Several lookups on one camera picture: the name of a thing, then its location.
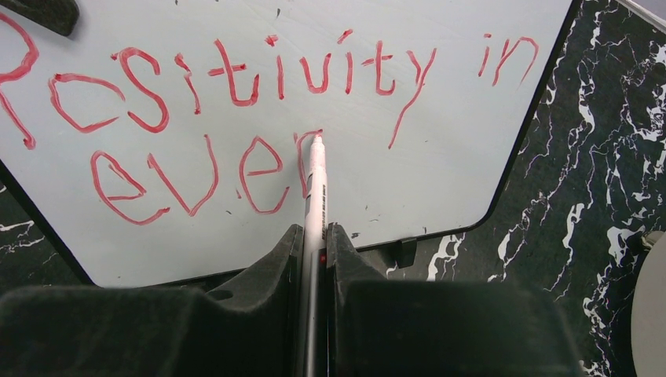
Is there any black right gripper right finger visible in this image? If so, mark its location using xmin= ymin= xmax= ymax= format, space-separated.
xmin=327 ymin=223 xmax=583 ymax=376

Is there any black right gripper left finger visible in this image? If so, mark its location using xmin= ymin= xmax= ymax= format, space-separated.
xmin=1 ymin=225 xmax=303 ymax=376

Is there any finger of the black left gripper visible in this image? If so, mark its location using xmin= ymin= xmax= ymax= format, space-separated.
xmin=1 ymin=0 xmax=80 ymax=37

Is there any white marker pen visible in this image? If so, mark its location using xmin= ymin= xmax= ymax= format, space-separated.
xmin=295 ymin=134 xmax=328 ymax=376

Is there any small white whiteboard black frame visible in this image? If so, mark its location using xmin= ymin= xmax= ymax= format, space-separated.
xmin=1 ymin=1 xmax=576 ymax=287

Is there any white cylindrical drum red rim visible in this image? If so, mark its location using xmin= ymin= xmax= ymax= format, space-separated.
xmin=631 ymin=231 xmax=665 ymax=376

